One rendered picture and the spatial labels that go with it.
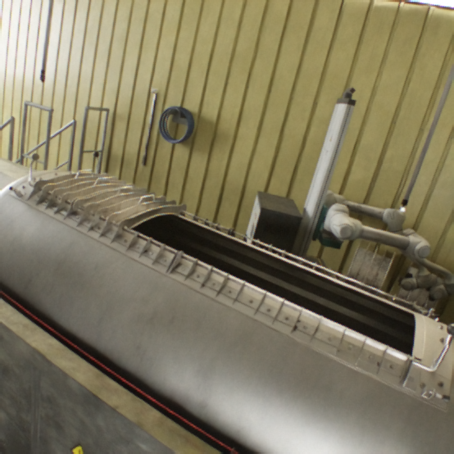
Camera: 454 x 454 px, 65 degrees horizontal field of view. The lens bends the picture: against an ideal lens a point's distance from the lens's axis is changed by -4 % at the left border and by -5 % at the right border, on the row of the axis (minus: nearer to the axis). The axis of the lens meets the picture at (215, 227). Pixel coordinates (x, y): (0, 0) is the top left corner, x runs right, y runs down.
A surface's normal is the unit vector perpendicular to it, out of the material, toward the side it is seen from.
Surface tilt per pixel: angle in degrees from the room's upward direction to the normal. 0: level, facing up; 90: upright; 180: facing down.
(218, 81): 90
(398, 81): 90
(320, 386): 47
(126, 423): 90
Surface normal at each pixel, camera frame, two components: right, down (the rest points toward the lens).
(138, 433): -0.47, 0.19
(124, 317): -0.28, -0.33
